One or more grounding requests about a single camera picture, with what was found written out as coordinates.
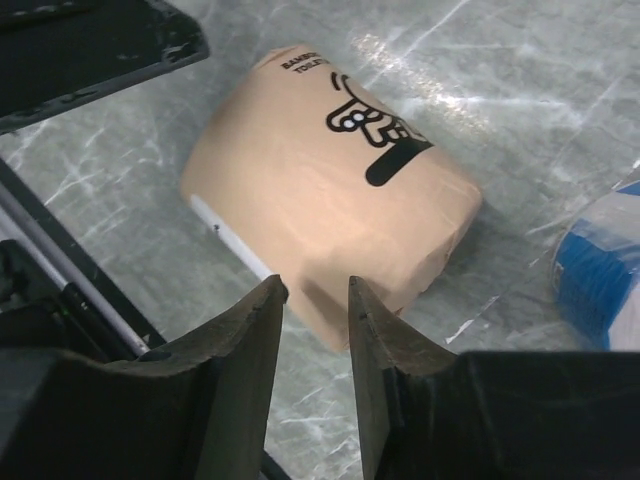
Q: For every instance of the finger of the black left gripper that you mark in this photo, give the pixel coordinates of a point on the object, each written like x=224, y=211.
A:
x=25, y=219
x=59, y=55

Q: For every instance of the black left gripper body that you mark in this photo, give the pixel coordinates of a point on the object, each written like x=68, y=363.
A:
x=36, y=313

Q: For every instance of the blue roll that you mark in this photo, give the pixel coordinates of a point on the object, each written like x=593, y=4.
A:
x=596, y=271

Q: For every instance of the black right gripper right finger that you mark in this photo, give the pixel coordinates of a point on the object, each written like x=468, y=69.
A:
x=393, y=367

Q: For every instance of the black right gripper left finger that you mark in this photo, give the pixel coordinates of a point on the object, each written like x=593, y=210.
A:
x=200, y=403

